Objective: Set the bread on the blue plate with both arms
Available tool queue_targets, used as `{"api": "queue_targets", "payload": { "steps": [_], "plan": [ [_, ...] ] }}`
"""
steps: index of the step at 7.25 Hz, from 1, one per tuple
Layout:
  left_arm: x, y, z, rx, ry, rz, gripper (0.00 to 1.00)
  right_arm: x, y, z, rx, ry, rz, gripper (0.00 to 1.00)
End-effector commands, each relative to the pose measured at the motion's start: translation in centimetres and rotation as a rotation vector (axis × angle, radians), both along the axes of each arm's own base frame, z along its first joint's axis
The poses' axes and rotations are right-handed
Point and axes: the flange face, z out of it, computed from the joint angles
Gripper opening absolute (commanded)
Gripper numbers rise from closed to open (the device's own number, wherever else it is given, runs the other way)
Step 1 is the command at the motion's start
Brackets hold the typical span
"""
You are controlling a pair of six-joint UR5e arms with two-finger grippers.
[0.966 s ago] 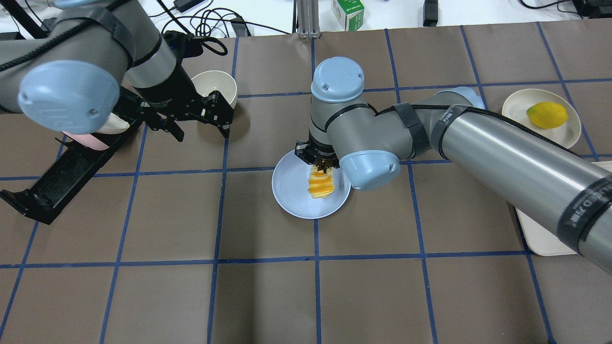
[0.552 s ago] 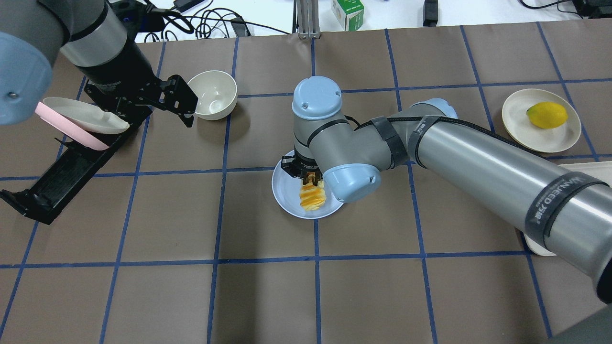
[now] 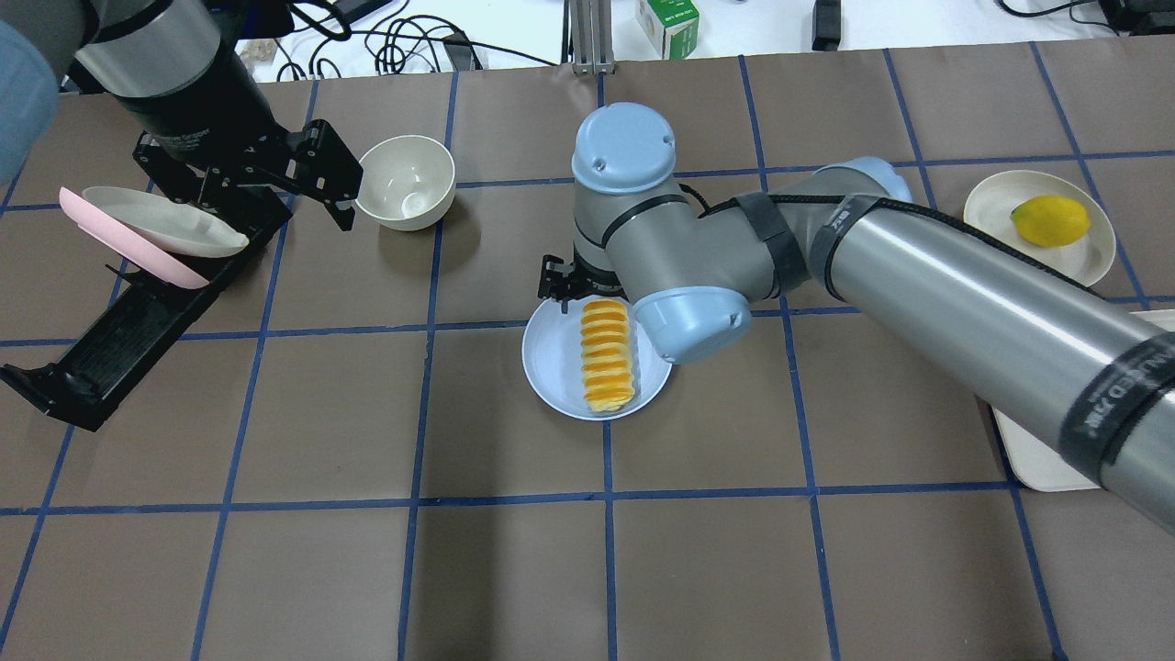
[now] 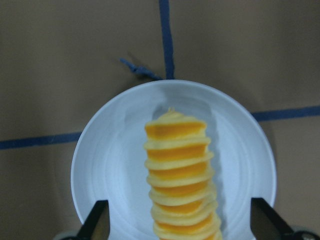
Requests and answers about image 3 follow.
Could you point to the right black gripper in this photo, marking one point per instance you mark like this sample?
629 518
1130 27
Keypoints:
557 279

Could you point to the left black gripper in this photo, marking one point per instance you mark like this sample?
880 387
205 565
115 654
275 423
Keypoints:
195 117

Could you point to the blue plate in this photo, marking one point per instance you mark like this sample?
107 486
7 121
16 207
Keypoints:
552 362

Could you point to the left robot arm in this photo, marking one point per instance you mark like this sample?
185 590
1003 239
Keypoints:
134 49

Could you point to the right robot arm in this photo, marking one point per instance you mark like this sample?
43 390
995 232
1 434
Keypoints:
1090 380

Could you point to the cream plate in rack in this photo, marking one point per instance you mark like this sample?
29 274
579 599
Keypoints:
172 227

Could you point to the pink plate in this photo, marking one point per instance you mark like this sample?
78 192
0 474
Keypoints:
126 242

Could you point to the black plate rack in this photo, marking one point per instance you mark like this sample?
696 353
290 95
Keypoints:
90 381

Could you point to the white plate under lemon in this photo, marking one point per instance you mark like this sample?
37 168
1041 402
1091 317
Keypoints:
989 205

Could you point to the cream bowl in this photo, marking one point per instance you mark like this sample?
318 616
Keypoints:
409 182

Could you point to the green white box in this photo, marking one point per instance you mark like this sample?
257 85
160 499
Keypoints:
672 27

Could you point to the black power adapter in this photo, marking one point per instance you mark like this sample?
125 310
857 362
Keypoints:
826 25

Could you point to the yellow lemon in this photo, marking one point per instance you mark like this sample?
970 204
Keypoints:
1051 221

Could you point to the white rectangular tray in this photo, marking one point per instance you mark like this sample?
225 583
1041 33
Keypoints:
1036 464

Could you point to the aluminium frame post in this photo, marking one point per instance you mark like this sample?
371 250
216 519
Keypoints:
588 37

